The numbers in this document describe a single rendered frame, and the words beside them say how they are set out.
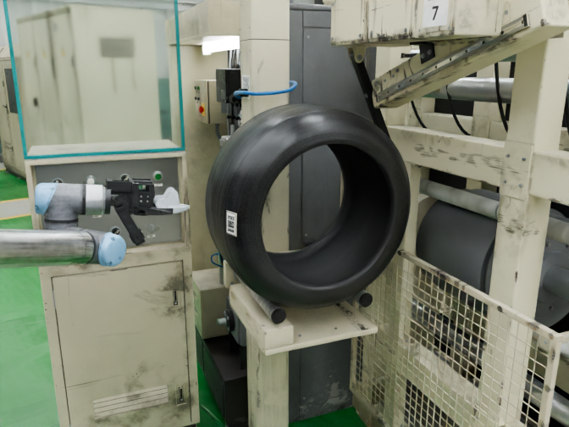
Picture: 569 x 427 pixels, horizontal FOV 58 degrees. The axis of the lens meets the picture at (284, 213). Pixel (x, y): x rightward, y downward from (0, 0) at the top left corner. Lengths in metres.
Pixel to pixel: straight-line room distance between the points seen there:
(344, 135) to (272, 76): 0.43
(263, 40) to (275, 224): 0.60
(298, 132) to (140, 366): 1.28
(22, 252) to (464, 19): 1.04
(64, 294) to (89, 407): 0.49
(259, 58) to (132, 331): 1.16
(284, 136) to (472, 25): 0.50
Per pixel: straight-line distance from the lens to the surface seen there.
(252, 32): 1.69
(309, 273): 1.71
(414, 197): 1.97
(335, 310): 1.74
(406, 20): 1.41
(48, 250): 1.13
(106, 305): 2.11
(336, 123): 1.37
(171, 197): 1.35
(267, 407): 2.10
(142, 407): 2.35
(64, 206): 1.32
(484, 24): 1.32
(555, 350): 1.33
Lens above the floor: 1.56
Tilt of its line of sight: 15 degrees down
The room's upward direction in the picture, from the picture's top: straight up
